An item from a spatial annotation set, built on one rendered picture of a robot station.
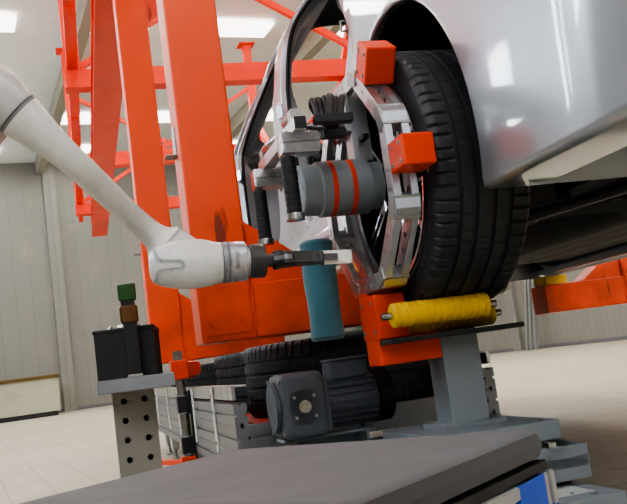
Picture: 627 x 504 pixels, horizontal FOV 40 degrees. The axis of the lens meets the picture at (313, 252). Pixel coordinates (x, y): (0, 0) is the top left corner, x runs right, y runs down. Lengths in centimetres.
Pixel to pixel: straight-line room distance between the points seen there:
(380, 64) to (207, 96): 73
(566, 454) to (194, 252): 94
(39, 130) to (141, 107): 281
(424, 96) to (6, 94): 89
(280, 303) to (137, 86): 236
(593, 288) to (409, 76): 337
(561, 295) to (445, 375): 302
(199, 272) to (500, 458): 115
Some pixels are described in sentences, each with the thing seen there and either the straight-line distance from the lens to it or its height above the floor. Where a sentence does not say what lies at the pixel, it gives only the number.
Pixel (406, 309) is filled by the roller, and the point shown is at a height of 52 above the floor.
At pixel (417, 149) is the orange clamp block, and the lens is 186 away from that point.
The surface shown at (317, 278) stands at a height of 64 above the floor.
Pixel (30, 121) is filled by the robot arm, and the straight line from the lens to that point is 183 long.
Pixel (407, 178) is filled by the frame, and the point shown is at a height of 81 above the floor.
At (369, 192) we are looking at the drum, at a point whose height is 82.
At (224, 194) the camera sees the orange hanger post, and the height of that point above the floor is 95.
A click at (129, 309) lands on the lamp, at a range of 196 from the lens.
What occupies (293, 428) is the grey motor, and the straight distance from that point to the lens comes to 230.
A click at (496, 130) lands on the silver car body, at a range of 179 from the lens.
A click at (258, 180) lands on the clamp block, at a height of 92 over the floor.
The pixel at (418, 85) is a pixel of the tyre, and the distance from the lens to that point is 199.
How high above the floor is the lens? 43
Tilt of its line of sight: 7 degrees up
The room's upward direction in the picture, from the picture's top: 8 degrees counter-clockwise
